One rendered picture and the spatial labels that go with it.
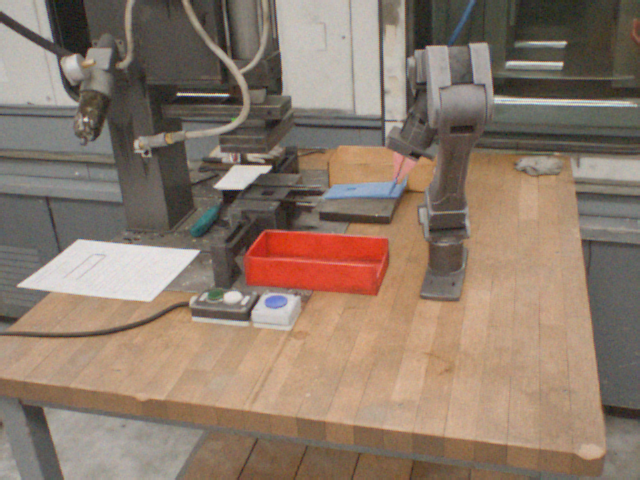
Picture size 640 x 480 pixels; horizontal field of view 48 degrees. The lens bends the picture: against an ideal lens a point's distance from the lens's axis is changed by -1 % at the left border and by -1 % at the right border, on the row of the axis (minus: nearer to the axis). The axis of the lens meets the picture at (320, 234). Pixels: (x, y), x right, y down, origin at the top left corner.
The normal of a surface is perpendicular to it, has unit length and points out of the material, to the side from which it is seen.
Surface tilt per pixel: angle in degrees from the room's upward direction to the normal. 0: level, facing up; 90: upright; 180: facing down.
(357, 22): 90
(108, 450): 0
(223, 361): 0
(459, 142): 118
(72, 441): 0
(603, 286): 90
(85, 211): 90
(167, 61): 90
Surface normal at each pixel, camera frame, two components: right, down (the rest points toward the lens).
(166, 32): -0.26, 0.43
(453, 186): 0.04, 0.81
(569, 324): -0.07, -0.90
